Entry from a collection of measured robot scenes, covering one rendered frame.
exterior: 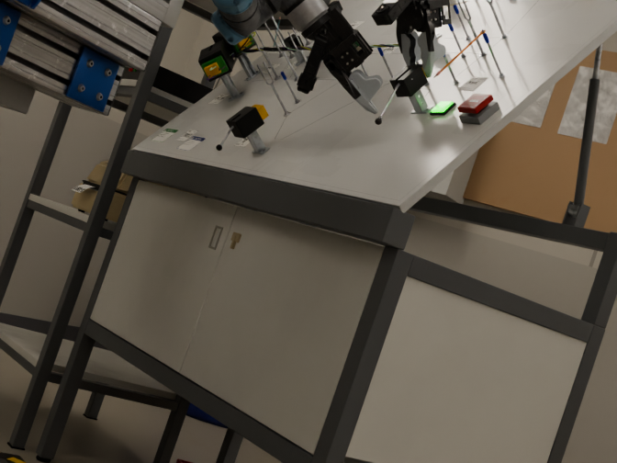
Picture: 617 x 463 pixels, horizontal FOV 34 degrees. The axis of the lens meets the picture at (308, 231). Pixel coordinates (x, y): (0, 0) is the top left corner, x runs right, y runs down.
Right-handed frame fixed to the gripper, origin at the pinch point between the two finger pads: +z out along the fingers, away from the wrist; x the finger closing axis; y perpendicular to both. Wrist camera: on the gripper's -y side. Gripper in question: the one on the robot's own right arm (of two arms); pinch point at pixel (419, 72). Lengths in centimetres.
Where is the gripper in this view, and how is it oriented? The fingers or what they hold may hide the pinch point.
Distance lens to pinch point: 212.1
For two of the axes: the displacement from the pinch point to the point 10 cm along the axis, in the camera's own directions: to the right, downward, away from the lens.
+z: 1.3, 9.7, 2.1
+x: -6.2, -0.9, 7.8
